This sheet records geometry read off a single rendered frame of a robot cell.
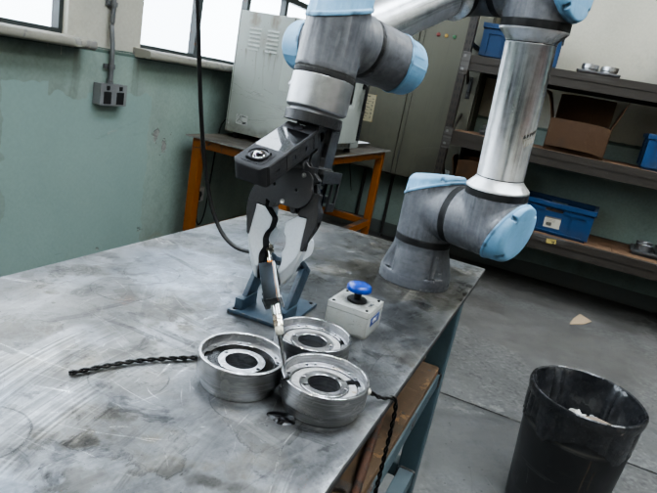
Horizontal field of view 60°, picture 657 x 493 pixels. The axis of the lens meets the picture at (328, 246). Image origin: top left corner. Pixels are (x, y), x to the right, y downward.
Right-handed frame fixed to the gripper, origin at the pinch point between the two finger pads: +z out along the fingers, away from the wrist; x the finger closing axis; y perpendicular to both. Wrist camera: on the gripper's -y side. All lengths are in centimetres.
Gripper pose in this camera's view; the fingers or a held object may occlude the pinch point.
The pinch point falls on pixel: (268, 271)
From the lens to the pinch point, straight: 71.1
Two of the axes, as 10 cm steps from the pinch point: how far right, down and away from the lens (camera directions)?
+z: -2.5, 9.6, 1.6
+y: 3.9, -0.5, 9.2
